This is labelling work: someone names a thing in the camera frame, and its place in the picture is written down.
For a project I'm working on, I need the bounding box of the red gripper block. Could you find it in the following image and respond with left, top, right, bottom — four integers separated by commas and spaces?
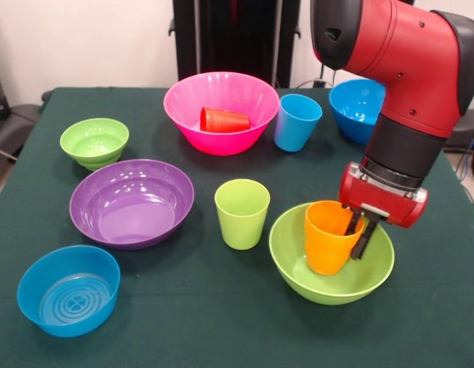
338, 161, 430, 261

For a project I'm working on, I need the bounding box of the orange plastic cup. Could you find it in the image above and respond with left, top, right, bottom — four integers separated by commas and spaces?
304, 199, 366, 276

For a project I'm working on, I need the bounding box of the red plastic cup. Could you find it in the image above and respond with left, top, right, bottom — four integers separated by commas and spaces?
199, 107, 252, 133

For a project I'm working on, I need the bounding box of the large green plastic bowl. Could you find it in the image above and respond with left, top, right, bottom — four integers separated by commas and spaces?
268, 202, 396, 307

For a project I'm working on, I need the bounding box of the green plastic cup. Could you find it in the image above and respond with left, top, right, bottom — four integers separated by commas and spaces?
214, 178, 272, 251

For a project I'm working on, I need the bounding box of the blue plastic cup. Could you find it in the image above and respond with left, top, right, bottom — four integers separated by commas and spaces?
274, 94, 324, 153

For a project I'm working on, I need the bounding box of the large blue plastic bowl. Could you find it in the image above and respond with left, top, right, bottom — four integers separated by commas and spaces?
328, 78, 387, 146

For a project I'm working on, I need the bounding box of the dark green tablecloth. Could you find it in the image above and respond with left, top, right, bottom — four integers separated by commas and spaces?
0, 87, 474, 368

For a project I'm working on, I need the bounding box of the pink plastic bowl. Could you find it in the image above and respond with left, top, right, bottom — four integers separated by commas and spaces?
163, 71, 281, 156

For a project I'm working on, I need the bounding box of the purple plastic bowl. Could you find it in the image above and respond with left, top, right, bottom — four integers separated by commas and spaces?
68, 159, 196, 251

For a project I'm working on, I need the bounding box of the small green ribbed bowl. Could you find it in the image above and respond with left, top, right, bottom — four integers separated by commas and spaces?
59, 117, 130, 172

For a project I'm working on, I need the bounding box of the small blue patterned bowl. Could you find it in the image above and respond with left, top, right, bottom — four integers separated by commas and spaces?
16, 245, 121, 339

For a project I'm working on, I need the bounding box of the grey pedestal foot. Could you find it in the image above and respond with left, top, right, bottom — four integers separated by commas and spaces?
443, 109, 474, 154
0, 103, 42, 162

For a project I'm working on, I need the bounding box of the black wall cable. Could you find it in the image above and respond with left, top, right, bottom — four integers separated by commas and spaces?
319, 63, 337, 87

